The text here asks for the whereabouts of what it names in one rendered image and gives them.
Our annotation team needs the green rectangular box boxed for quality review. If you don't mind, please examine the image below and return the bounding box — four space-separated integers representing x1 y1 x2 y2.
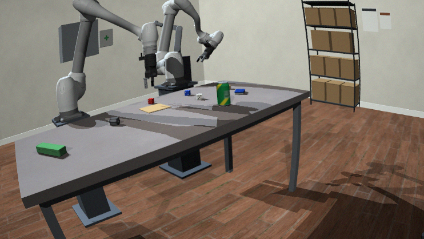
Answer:
36 142 67 157

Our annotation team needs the green soda can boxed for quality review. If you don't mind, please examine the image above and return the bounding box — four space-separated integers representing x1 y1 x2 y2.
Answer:
216 81 231 107

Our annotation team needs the beige flat mat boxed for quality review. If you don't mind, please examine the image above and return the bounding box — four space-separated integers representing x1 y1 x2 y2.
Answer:
139 103 171 113

